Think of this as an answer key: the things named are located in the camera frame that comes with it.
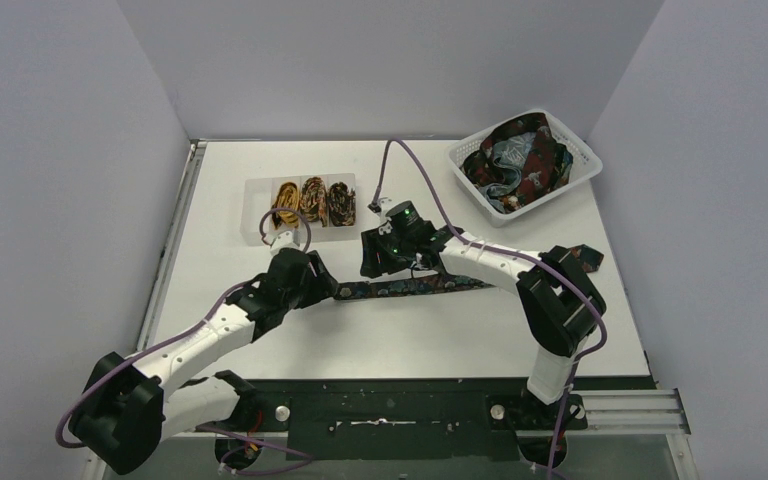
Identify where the dark brown rolled tie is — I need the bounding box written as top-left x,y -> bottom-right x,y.
326,182 -> 356,227

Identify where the white plastic basket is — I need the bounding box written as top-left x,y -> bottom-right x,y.
446,109 -> 603,227

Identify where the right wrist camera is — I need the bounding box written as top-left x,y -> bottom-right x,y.
368,197 -> 394,215

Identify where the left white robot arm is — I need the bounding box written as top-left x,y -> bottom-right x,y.
55,248 -> 338,474

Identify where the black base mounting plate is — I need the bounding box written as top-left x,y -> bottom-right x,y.
175,376 -> 657,462

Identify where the clear plastic organizer tray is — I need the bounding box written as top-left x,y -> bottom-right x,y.
239,173 -> 359,246

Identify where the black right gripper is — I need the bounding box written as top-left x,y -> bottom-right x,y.
362,226 -> 414,279

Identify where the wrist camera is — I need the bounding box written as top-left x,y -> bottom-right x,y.
270,230 -> 301,257
368,197 -> 394,215

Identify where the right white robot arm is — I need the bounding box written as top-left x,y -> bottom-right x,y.
360,201 -> 606,405

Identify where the yellow rolled tie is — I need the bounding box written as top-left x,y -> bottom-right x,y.
271,181 -> 300,229

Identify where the orange patterned rolled tie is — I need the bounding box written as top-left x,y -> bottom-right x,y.
299,176 -> 328,227

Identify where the pile of patterned ties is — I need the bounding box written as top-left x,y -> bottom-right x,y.
460,113 -> 574,214

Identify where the navy floral tie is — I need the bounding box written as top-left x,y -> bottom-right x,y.
332,243 -> 605,303

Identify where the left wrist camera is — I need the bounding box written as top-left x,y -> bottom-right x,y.
270,230 -> 301,257

